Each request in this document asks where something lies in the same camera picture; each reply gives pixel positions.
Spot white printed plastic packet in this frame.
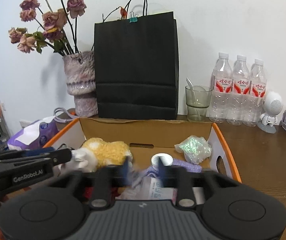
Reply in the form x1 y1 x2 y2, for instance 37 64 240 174
116 177 177 204

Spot right water bottle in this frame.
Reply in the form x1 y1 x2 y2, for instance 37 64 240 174
243 59 267 127

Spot yellow white plush toy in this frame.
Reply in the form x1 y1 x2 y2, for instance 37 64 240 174
58 138 133 174

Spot middle water bottle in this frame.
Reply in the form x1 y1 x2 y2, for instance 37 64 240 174
227 55 250 126

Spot red orange cardboard box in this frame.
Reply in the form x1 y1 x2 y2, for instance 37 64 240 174
43 116 242 201

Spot purple knitted cloth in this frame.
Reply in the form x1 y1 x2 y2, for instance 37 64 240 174
130 160 203 188

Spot white tape roll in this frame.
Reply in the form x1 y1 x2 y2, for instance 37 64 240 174
151 153 173 170

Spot water bottle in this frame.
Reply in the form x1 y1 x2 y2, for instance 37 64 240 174
243 59 267 127
227 55 250 126
207 52 233 123

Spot purple white ceramic vase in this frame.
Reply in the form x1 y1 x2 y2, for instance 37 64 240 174
63 50 98 117

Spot black paper shopping bag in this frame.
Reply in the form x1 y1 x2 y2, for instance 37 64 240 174
94 0 179 120

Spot purple tissue pack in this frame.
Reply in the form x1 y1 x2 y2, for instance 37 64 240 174
7 116 58 151

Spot left water bottle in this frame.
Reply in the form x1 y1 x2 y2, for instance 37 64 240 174
207 52 233 123

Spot dried pink rose bouquet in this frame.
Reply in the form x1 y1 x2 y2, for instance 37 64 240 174
8 0 87 56

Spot red fabric item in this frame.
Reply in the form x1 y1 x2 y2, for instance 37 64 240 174
83 187 120 200

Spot green glass cup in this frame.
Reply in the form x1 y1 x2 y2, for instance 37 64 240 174
185 77 212 122

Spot iridescent glitter bag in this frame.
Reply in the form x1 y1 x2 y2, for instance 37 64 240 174
174 135 212 165

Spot white robot figurine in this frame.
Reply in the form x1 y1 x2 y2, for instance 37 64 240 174
257 92 283 134

